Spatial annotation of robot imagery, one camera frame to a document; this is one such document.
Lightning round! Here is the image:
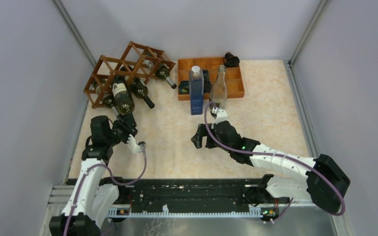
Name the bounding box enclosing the green bottle white label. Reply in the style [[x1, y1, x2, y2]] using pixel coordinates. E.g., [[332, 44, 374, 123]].
[[110, 75, 136, 123]]

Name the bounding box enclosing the clear glass wine bottle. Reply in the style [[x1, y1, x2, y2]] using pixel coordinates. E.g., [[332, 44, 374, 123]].
[[209, 65, 227, 109]]

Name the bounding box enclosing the blue square glass bottle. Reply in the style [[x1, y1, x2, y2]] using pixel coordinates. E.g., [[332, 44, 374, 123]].
[[189, 65, 204, 115]]

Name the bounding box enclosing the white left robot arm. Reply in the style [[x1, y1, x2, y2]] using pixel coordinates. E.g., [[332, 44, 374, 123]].
[[49, 114, 144, 236]]

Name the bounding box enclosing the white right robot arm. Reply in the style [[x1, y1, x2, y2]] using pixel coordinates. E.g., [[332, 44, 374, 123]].
[[191, 121, 350, 216]]

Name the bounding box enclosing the green bottle silver neck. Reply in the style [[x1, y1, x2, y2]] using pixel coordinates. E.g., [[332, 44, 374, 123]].
[[93, 79, 115, 108]]

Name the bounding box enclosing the green bottle black neck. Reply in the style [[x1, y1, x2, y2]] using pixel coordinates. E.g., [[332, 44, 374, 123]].
[[130, 77, 155, 109]]

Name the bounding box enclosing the brown wooden wine rack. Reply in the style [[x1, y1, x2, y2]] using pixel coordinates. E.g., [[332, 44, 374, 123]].
[[83, 41, 176, 109]]

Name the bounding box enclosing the green bottle upper rack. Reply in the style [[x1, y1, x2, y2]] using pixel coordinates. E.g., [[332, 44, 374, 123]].
[[156, 64, 177, 89]]

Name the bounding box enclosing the black coiled item right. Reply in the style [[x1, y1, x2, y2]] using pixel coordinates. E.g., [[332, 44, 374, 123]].
[[202, 69, 212, 93]]

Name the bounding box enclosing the black coiled item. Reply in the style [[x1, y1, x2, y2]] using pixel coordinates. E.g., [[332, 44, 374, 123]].
[[178, 80, 190, 94], [202, 69, 212, 93]]

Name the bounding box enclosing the wooden compartment tray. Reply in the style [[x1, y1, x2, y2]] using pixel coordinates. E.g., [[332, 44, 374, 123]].
[[176, 57, 245, 98]]

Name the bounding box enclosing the black coiled item left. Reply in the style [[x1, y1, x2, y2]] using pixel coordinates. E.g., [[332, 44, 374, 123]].
[[178, 80, 190, 94]]

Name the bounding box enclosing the black object behind tray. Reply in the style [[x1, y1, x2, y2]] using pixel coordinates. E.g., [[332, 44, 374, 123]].
[[223, 52, 240, 68]]

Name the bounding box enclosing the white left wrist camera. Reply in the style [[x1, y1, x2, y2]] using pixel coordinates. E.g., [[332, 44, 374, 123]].
[[126, 134, 146, 154]]

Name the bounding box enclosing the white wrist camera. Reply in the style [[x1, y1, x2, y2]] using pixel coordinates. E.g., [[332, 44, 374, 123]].
[[210, 108, 228, 124], [126, 134, 146, 154]]

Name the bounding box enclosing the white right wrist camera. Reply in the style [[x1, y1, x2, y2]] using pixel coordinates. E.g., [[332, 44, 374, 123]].
[[210, 108, 228, 124]]

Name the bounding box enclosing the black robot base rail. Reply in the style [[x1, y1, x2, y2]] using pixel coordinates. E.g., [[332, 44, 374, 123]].
[[107, 175, 290, 222]]

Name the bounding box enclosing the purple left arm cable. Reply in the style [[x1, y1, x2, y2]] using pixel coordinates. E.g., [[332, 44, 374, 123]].
[[62, 142, 148, 236]]

